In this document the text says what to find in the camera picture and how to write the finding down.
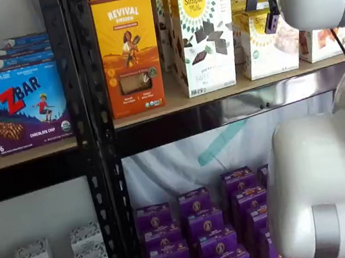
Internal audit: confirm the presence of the wooden shelf board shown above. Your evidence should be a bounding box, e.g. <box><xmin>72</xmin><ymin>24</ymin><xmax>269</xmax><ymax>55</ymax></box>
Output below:
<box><xmin>0</xmin><ymin>130</ymin><xmax>81</xmax><ymax>174</ymax></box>
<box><xmin>106</xmin><ymin>44</ymin><xmax>345</xmax><ymax>131</ymax></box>

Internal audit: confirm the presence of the blue purple Zbar box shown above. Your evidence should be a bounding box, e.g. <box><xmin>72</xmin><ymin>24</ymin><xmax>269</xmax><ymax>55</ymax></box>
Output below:
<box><xmin>2</xmin><ymin>31</ymin><xmax>50</xmax><ymax>49</ymax></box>
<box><xmin>0</xmin><ymin>58</ymin><xmax>76</xmax><ymax>157</ymax></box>
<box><xmin>0</xmin><ymin>48</ymin><xmax>55</xmax><ymax>72</ymax></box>
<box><xmin>0</xmin><ymin>40</ymin><xmax>53</xmax><ymax>60</ymax></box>

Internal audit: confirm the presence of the teal tape strip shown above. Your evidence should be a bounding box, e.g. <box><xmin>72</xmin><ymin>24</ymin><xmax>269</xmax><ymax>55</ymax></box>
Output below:
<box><xmin>192</xmin><ymin>118</ymin><xmax>255</xmax><ymax>168</ymax></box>

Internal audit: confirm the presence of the white plastic sheet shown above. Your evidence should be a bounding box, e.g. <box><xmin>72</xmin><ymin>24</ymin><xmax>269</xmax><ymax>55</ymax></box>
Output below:
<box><xmin>115</xmin><ymin>88</ymin><xmax>345</xmax><ymax>214</ymax></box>

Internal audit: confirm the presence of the black metal shelving rack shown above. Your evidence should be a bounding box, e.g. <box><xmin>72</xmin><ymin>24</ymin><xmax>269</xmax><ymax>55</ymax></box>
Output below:
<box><xmin>0</xmin><ymin>0</ymin><xmax>121</xmax><ymax>258</ymax></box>
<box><xmin>64</xmin><ymin>0</ymin><xmax>345</xmax><ymax>258</ymax></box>

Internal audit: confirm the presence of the black cable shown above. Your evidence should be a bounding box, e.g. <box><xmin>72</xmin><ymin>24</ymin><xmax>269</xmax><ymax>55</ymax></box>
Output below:
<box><xmin>328</xmin><ymin>26</ymin><xmax>345</xmax><ymax>67</ymax></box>

